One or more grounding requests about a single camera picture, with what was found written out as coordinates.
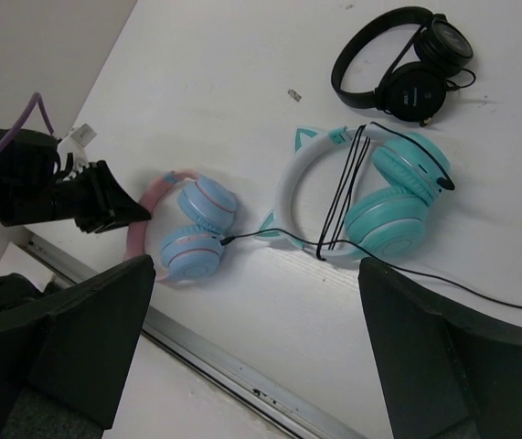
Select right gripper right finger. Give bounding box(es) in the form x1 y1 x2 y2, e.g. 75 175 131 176
358 258 522 438

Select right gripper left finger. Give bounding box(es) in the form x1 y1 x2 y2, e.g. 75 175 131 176
0 255 155 438

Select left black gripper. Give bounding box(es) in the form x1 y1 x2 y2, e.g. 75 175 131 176
51 160 151 233

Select pink blue cat-ear headphones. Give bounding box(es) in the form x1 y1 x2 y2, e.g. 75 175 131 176
139 170 238 284

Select thin black audio cable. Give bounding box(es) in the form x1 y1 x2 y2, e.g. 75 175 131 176
217 122 522 310

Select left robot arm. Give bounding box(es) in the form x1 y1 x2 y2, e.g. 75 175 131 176
0 129 151 233

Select white teal cat-ear headphones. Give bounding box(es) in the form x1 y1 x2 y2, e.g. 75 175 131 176
257 122 454 262

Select black headphones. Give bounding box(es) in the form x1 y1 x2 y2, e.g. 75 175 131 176
330 6 474 126

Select small brown debris piece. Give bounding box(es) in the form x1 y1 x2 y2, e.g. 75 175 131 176
288 89 302 102

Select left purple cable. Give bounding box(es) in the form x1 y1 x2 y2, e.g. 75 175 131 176
0 91 56 179

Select aluminium front rail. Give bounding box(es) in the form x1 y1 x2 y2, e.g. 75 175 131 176
25 230 371 439

